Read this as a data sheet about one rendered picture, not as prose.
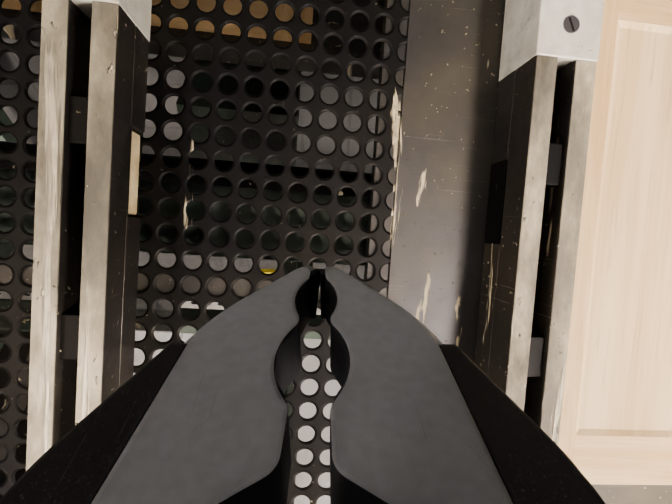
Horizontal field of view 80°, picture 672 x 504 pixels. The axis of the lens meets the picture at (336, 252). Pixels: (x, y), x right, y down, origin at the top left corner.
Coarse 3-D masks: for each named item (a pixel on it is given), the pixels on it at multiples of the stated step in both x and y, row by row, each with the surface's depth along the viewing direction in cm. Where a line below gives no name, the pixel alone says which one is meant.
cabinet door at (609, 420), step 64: (640, 0) 43; (640, 64) 44; (640, 128) 44; (640, 192) 44; (640, 256) 45; (576, 320) 44; (640, 320) 45; (576, 384) 45; (640, 384) 46; (576, 448) 45; (640, 448) 46
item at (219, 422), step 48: (288, 288) 11; (192, 336) 9; (240, 336) 9; (288, 336) 9; (192, 384) 8; (240, 384) 8; (288, 384) 10; (144, 432) 7; (192, 432) 7; (240, 432) 7; (288, 432) 8; (144, 480) 6; (192, 480) 6; (240, 480) 6; (288, 480) 8
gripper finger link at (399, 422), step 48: (336, 288) 11; (336, 336) 9; (384, 336) 9; (432, 336) 9; (384, 384) 8; (432, 384) 8; (336, 432) 7; (384, 432) 7; (432, 432) 7; (336, 480) 7; (384, 480) 6; (432, 480) 6; (480, 480) 6
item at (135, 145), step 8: (136, 136) 39; (136, 144) 39; (136, 152) 39; (136, 160) 39; (136, 168) 40; (136, 176) 40; (136, 184) 40; (136, 192) 40; (136, 200) 40; (128, 208) 38; (136, 208) 40
